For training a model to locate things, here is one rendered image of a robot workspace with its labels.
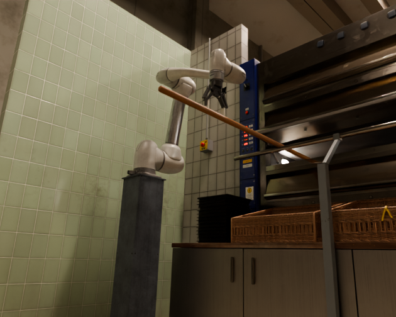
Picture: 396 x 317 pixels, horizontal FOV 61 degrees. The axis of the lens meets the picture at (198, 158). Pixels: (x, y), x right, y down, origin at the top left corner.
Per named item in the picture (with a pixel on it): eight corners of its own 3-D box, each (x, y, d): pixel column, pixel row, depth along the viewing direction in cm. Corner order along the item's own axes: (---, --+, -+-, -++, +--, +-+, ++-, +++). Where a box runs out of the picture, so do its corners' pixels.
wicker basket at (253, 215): (273, 246, 238) (271, 207, 246) (354, 247, 199) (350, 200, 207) (229, 243, 205) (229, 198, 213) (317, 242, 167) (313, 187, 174)
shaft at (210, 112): (161, 90, 144) (161, 83, 145) (156, 92, 146) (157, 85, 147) (328, 169, 263) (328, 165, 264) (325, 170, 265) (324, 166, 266)
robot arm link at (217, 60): (217, 66, 196) (232, 75, 204) (218, 43, 200) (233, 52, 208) (204, 73, 204) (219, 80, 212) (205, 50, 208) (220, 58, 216)
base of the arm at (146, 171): (120, 177, 230) (121, 168, 232) (146, 182, 245) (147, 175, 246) (135, 172, 218) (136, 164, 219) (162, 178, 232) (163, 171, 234)
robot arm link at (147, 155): (128, 170, 235) (131, 140, 241) (149, 175, 246) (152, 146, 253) (141, 166, 223) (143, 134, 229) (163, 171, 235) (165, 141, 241)
